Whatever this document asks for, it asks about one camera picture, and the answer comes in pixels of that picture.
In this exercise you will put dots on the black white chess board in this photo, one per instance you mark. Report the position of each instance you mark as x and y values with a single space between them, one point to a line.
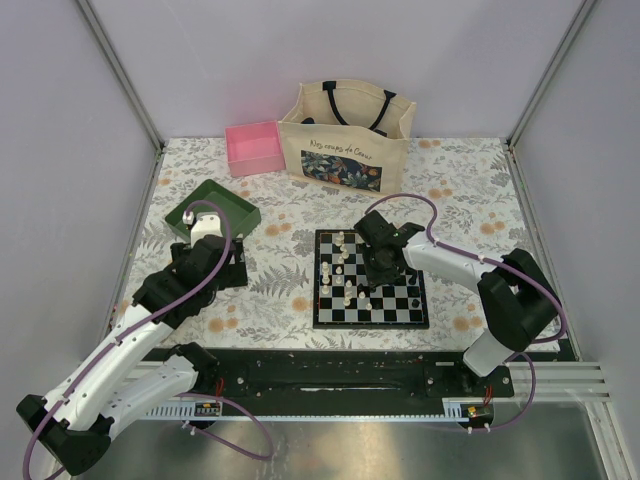
392 307

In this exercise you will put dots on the right aluminium corner post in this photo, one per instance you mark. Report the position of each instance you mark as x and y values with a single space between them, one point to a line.
560 54

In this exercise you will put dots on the white slotted cable duct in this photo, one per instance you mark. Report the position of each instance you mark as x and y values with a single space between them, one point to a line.
185 410

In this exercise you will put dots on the left aluminium corner post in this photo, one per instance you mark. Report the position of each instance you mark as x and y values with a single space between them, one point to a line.
100 35

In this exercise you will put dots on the aluminium corner post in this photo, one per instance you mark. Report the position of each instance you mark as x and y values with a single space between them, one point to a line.
560 54
100 35

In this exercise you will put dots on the floral patterned table mat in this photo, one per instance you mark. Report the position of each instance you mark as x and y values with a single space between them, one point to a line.
305 282

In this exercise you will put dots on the pink plastic box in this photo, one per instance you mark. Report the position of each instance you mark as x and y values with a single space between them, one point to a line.
254 149

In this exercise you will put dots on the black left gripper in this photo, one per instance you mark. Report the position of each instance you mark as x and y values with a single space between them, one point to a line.
235 275

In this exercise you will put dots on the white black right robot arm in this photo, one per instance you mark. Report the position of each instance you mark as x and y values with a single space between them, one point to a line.
517 301

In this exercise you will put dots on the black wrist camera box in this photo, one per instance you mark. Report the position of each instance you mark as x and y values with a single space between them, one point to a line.
376 232

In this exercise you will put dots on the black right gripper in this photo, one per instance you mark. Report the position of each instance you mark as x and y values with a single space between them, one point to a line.
379 279

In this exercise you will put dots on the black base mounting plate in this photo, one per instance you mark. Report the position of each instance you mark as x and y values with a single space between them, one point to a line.
240 373

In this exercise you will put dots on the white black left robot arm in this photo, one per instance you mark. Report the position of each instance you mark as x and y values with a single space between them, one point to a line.
77 420

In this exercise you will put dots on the beige canvas tote bag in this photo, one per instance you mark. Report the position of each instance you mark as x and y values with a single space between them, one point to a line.
348 134

